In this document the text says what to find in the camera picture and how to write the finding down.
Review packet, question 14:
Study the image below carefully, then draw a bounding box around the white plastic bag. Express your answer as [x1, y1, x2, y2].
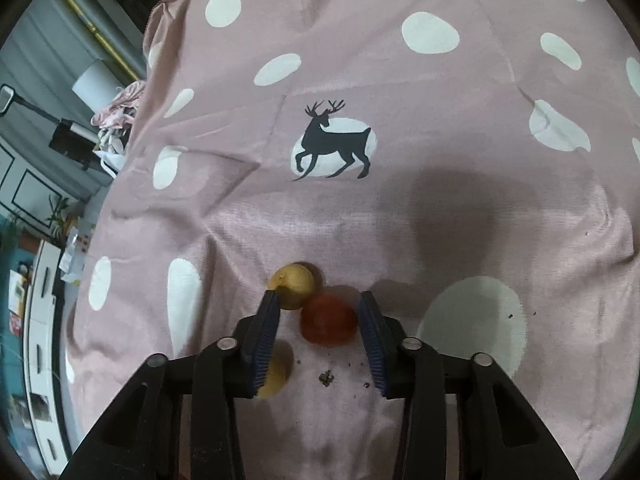
[95, 127, 132, 176]

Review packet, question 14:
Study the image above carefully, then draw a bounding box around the red cherry tomato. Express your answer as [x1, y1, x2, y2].
[300, 295, 360, 347]

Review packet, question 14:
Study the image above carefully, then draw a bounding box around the pink polka dot blanket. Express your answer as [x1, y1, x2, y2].
[62, 0, 640, 480]

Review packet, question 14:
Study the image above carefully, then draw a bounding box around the tan round fruit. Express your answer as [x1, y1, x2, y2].
[269, 262, 317, 311]
[256, 340, 293, 401]

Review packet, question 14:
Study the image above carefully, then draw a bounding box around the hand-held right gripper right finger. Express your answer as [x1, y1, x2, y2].
[357, 290, 581, 480]

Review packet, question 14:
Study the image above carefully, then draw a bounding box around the pink crumpled cloth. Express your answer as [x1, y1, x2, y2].
[90, 80, 147, 131]

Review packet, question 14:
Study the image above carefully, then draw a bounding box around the black stick vacuum cleaner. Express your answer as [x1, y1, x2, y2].
[0, 85, 115, 173]

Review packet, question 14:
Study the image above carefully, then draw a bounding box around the white cabinet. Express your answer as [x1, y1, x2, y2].
[22, 240, 76, 461]

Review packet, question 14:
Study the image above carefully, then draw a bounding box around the green potted plant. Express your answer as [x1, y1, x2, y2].
[47, 195, 81, 238]

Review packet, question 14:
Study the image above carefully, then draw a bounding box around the white cylinder roll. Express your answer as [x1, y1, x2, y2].
[71, 58, 118, 111]

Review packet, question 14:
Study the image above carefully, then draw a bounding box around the yellow pipe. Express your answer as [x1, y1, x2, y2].
[52, 0, 143, 81]

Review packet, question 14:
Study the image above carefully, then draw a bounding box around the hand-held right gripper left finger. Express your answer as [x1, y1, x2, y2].
[59, 290, 282, 480]

